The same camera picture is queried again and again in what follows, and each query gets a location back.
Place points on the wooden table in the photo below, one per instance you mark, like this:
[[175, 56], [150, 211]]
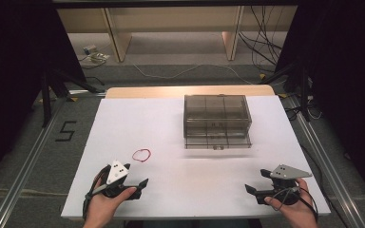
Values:
[[158, 91]]

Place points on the person's right hand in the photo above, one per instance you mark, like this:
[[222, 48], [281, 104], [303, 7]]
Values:
[[294, 210]]

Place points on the aluminium floor rail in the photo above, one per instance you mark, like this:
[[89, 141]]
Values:
[[28, 164], [329, 164]]

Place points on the transparent grey drawer box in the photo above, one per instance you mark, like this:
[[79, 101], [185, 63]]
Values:
[[217, 122]]

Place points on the person's left hand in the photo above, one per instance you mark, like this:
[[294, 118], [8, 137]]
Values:
[[104, 206]]

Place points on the white table sheet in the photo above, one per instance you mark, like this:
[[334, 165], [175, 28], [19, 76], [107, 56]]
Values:
[[171, 139]]

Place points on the black tripod stand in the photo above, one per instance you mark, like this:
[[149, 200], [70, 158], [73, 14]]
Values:
[[46, 98], [303, 91]]

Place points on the light wooden desk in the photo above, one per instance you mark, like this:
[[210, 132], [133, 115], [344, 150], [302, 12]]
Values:
[[120, 34]]

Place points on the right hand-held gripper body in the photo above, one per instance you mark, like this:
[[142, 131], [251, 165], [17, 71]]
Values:
[[285, 180]]

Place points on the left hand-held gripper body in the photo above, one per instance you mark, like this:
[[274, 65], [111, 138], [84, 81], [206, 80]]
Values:
[[116, 172]]

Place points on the red rubber band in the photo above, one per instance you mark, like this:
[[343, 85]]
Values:
[[141, 151]]

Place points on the black curtain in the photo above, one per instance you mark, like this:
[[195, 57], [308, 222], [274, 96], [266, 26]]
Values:
[[348, 79], [15, 79]]

